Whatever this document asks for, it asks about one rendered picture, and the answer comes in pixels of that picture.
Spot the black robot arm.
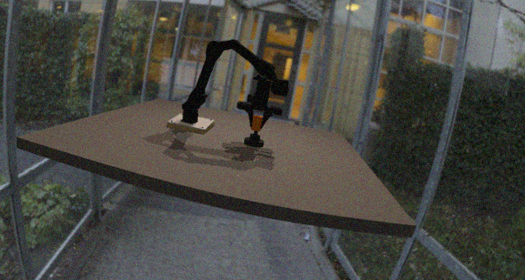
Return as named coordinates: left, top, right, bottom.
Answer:
left=180, top=39, right=289, bottom=124

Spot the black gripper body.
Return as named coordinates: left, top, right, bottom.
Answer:
left=236, top=90, right=282, bottom=116

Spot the orange knob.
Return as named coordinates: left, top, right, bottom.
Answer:
left=251, top=115, right=263, bottom=131

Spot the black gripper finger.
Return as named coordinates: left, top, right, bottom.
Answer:
left=246, top=111, right=254, bottom=127
left=261, top=112, right=273, bottom=128

